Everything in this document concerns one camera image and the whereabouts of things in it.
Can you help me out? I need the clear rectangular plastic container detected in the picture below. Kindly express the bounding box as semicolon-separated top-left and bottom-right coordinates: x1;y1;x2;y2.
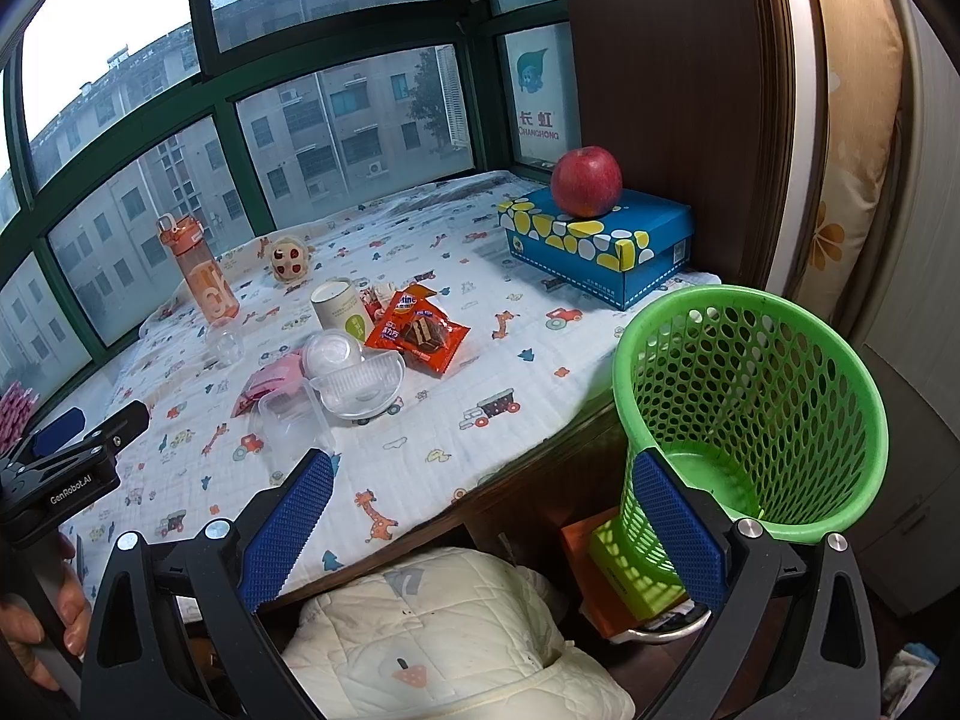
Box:
257;382;335;484

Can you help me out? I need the pink Franzzi snack wrapper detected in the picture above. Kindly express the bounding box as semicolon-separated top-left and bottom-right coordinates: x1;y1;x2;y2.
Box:
231;351;302;418

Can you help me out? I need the white plastic cup lid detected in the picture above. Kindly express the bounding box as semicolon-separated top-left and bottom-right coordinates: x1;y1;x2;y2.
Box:
301;328;361;379

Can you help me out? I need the white paper cup green logo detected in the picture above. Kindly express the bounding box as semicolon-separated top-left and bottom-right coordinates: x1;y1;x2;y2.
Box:
311;280;374;343

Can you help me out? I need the red orange snack wrapper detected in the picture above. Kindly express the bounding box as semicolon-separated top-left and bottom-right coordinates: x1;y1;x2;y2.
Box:
364;284;469;376

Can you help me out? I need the clear plastic cup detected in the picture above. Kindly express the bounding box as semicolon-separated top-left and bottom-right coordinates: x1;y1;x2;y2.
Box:
202;320;244;367

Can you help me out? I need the green plastic mesh trash basket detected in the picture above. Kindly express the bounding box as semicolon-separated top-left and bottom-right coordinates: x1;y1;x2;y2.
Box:
589;283;892;620

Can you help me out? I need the person's left hand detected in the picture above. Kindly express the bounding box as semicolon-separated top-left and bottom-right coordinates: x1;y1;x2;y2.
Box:
2;539;91;704

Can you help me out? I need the orange box under basket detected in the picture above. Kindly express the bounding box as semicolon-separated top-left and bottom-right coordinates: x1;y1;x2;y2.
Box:
562;507;635;644

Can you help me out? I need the cream quilted blanket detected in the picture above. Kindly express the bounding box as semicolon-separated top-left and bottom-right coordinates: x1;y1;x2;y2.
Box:
283;548;635;718

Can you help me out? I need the orange plastic water bottle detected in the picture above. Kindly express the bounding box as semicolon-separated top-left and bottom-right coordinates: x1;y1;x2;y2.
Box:
158;213;239;325

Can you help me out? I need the cartoon printed white bed sheet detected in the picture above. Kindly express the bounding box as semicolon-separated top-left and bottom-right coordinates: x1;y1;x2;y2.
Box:
44;169;724;602

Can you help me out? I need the floral cloth at corner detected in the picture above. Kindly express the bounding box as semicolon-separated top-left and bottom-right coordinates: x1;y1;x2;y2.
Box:
882;644;939;718

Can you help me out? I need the small plush doll toy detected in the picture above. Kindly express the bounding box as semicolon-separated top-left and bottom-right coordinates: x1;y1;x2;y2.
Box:
268;236;311;284

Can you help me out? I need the blue yellow tissue box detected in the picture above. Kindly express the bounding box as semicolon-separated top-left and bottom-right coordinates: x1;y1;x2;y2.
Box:
498;188;693;309

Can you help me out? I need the red apple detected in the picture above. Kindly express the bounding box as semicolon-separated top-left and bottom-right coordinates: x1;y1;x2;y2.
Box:
550;146;623;218

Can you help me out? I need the floral beige curtain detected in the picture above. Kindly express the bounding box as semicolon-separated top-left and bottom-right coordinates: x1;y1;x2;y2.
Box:
796;0;903;322

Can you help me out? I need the green window frame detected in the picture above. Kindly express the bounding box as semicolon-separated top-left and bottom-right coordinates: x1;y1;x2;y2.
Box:
2;0;568;403

